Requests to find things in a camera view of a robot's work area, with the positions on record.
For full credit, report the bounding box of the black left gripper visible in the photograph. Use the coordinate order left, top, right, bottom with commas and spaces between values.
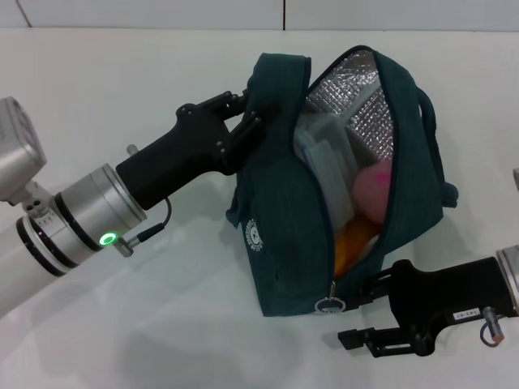
115, 91, 264, 212

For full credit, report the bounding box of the clear plastic food container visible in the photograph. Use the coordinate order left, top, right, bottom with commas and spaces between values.
292, 111, 358, 226

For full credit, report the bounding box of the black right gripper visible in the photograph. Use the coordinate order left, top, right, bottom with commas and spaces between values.
337, 254, 518, 360

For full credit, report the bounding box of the pink peach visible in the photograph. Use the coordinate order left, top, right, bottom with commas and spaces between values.
351, 160, 394, 226

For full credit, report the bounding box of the teal insulated lunch bag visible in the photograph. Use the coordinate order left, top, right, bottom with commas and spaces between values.
225, 45, 459, 319

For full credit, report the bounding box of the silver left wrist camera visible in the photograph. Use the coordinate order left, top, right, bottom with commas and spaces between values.
0, 96, 48, 203

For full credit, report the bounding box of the yellow banana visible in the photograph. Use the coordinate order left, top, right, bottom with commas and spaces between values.
332, 218, 380, 279

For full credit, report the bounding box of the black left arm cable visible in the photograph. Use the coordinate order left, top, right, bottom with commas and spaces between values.
117, 196, 174, 256

